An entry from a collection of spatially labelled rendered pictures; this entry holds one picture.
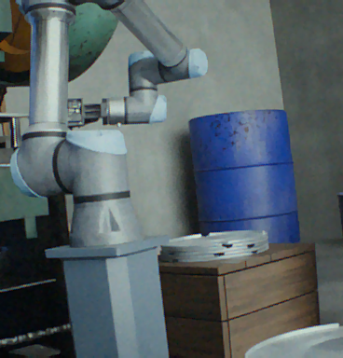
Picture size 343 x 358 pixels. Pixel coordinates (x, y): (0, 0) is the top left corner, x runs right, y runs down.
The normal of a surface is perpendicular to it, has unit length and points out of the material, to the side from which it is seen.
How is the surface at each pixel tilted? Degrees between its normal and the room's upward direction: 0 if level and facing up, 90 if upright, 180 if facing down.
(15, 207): 90
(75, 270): 90
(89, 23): 134
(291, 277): 90
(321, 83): 90
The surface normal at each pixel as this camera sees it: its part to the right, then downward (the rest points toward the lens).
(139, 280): 0.86, -0.07
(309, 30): -0.71, 0.11
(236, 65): 0.69, -0.04
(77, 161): -0.51, 0.10
